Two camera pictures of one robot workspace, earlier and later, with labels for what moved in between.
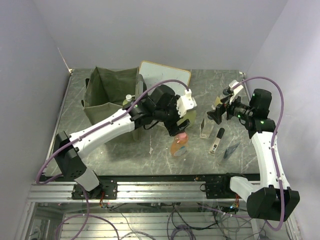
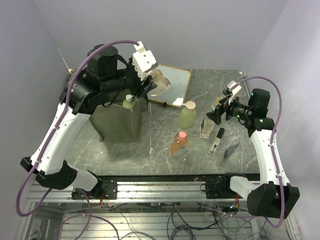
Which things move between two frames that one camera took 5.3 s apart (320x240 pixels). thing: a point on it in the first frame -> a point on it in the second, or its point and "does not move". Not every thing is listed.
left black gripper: (172, 126) -> (137, 90)
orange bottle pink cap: (178, 146) does not move
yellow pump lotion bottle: (128, 97) does not move
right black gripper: (216, 114) does not move
